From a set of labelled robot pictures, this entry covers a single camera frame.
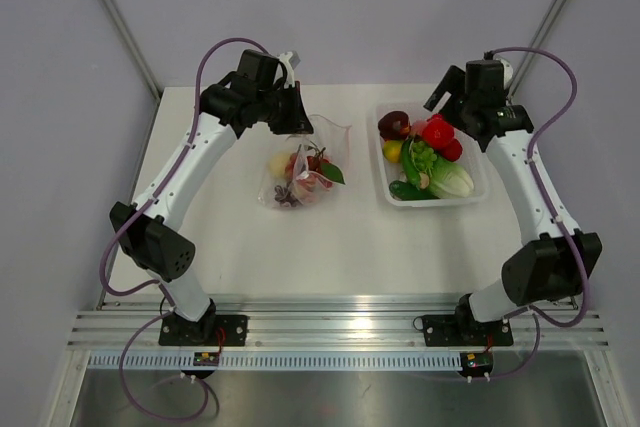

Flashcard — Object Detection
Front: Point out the aluminium frame post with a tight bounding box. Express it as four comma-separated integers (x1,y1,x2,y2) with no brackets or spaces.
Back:
98,0,164,105
510,0,570,96

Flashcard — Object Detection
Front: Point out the yellow lemon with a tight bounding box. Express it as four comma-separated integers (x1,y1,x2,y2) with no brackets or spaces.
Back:
267,152,297,179

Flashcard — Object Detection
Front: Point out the red bell pepper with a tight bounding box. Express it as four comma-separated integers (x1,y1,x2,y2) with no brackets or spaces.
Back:
439,138,463,162

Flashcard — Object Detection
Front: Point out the purple grape bunch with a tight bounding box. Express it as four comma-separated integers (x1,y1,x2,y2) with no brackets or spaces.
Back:
274,182,302,208

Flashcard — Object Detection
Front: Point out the left aluminium frame post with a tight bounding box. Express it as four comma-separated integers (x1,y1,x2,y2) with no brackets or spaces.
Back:
98,0,164,105

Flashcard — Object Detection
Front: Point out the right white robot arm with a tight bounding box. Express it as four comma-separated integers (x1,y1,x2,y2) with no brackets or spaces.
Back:
421,52,602,347

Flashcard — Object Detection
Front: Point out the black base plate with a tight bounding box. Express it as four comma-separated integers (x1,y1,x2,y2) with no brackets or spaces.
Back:
158,314,248,347
420,314,514,347

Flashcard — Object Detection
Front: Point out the aluminium mounting rail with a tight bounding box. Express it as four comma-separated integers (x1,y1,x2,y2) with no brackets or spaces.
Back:
67,294,611,348

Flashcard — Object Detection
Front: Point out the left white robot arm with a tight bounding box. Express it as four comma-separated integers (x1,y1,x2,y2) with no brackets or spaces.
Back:
109,49,313,347

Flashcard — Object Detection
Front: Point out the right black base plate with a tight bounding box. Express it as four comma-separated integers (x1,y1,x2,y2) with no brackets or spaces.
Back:
420,314,514,347

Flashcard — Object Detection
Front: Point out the white bun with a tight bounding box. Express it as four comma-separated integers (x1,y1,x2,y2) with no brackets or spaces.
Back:
427,157,475,199

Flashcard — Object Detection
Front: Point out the dark red apple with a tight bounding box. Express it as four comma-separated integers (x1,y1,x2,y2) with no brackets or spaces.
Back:
377,110,411,141

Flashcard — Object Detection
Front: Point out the green cucumber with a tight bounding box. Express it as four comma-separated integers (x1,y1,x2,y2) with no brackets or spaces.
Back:
389,180,438,201

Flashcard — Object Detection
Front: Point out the strawberry bunch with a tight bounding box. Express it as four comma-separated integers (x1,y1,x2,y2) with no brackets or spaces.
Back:
285,142,346,203

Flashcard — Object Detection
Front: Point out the white slotted cable duct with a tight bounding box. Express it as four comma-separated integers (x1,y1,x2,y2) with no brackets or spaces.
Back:
88,350,462,372

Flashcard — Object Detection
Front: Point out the white plastic basket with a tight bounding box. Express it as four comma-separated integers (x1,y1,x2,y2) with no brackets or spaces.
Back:
368,101,489,208

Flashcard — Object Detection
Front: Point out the small circuit board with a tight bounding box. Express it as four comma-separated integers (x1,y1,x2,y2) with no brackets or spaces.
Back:
193,352,219,366
461,352,493,376

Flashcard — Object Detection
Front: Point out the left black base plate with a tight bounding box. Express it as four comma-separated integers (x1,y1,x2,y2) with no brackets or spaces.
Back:
158,314,248,347

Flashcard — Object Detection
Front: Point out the right aluminium frame post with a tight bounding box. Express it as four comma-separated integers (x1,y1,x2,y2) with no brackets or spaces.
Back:
510,0,570,96

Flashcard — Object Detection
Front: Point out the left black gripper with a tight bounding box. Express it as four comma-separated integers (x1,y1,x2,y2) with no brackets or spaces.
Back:
256,81,314,135

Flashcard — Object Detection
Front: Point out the green pepper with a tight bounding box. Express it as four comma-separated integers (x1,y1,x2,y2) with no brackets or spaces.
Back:
400,139,425,190

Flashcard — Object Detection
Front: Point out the right small circuit board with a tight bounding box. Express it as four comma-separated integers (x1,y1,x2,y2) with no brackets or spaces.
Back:
461,352,493,376

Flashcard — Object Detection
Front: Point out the clear zip top bag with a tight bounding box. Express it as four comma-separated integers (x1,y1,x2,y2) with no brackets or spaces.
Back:
258,114,351,209

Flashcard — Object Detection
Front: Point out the left small circuit board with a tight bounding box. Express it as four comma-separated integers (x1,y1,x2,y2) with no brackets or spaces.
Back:
193,352,219,366

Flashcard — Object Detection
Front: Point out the white garlic bulb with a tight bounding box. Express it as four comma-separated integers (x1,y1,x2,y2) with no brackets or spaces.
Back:
419,172,430,190

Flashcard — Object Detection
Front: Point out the small orange yellow fruit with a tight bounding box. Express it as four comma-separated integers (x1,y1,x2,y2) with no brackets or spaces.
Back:
382,140,403,164

